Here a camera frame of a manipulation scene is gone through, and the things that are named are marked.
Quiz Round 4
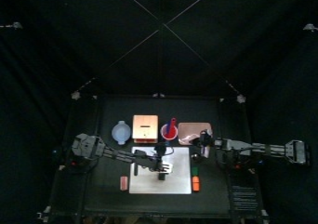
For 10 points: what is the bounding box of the white cutting board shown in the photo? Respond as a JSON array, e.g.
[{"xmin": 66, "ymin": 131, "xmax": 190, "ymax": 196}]
[{"xmin": 128, "ymin": 146, "xmax": 192, "ymax": 195}]

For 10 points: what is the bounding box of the orange toy block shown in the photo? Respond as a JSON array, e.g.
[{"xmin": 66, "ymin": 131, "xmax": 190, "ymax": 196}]
[{"xmin": 191, "ymin": 176, "xmax": 202, "ymax": 192}]

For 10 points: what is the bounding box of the red plastic spoon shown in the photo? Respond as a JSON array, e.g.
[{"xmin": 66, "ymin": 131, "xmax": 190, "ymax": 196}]
[{"xmin": 168, "ymin": 117, "xmax": 178, "ymax": 137}]

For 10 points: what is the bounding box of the pink eraser block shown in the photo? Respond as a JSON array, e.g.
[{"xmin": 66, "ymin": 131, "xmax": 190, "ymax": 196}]
[{"xmin": 119, "ymin": 176, "xmax": 130, "ymax": 191}]

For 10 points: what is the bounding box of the red plastic cup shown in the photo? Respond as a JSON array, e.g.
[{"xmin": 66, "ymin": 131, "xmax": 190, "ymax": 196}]
[{"xmin": 160, "ymin": 124, "xmax": 179, "ymax": 141}]

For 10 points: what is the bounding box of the pale blue bowl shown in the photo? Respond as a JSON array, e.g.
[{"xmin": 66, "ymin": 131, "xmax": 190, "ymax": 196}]
[{"xmin": 111, "ymin": 120, "xmax": 132, "ymax": 146}]

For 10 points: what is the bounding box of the white printed table label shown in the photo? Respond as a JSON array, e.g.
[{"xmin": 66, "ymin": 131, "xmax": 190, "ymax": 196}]
[{"xmin": 231, "ymin": 185, "xmax": 261, "ymax": 213}]

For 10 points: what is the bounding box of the small metal pot with handle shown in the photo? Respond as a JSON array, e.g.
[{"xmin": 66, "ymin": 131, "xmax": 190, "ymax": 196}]
[{"xmin": 190, "ymin": 152, "xmax": 204, "ymax": 164}]

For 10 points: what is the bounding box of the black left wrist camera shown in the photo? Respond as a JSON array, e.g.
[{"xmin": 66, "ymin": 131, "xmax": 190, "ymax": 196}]
[{"xmin": 152, "ymin": 142, "xmax": 175, "ymax": 157}]

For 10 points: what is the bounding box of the thin diagonal brace cord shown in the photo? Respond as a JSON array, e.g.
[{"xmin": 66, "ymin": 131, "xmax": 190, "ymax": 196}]
[
  {"xmin": 115, "ymin": 0, "xmax": 243, "ymax": 97},
  {"xmin": 76, "ymin": 0, "xmax": 221, "ymax": 96}
]

